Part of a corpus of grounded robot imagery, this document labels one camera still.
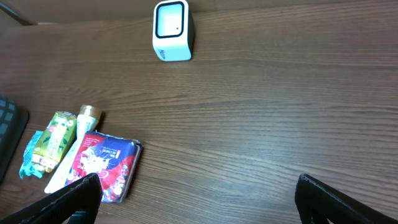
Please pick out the teal wet wipes pack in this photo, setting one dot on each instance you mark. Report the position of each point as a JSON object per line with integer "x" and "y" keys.
{"x": 27, "y": 167}

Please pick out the green yellow snack pouch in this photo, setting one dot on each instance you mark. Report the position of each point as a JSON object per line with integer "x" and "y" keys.
{"x": 54, "y": 142}

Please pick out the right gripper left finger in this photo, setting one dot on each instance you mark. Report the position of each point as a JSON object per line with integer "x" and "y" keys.
{"x": 75, "y": 203}

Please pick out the grey plastic mesh basket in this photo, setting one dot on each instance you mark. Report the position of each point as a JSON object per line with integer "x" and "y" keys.
{"x": 13, "y": 122}

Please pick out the white tube gold cap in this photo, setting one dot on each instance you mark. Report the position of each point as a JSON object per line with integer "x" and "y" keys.
{"x": 87, "y": 120}

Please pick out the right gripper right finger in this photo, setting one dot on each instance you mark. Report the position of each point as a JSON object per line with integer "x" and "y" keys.
{"x": 317, "y": 202}

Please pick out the white barcode scanner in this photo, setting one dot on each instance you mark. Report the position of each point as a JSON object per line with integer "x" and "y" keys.
{"x": 173, "y": 31}

